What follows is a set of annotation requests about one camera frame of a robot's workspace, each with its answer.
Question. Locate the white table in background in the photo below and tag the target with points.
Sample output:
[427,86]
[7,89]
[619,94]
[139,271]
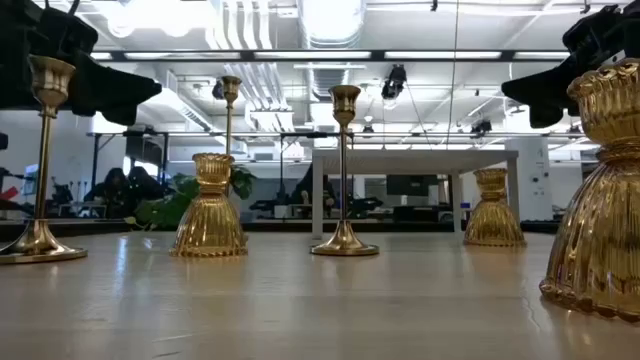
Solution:
[400,162]

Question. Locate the black overhead beam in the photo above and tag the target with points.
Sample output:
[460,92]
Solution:
[375,55]

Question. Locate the amber ribbed glass candle holder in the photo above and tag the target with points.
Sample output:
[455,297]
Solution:
[210,225]
[492,220]
[600,225]

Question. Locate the black hanging camera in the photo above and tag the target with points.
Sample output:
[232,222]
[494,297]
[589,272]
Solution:
[217,90]
[395,80]
[481,126]

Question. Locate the small background monitor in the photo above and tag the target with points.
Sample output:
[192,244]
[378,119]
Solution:
[30,177]

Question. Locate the person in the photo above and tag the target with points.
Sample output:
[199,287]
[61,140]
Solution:
[145,182]
[310,192]
[112,192]

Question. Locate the tall brass candlestick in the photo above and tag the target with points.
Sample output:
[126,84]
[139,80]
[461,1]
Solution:
[344,105]
[231,87]

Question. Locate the dark background monitor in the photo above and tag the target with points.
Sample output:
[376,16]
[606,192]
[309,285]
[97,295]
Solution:
[412,185]

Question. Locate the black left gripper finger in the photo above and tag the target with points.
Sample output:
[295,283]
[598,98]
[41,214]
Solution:
[115,107]
[115,80]

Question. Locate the green leafy plant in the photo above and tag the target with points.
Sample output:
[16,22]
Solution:
[165,210]

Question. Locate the black table frame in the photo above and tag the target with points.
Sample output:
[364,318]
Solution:
[280,226]

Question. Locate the black background robot arm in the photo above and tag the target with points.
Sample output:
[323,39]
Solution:
[367,205]
[270,205]

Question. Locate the red background object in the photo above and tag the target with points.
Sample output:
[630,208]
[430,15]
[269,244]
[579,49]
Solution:
[9,193]

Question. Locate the short brass candlestick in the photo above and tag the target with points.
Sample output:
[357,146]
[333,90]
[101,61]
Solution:
[44,150]

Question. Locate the white pillar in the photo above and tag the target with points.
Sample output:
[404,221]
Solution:
[535,170]

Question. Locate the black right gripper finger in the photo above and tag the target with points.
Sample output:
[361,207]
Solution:
[550,80]
[545,107]

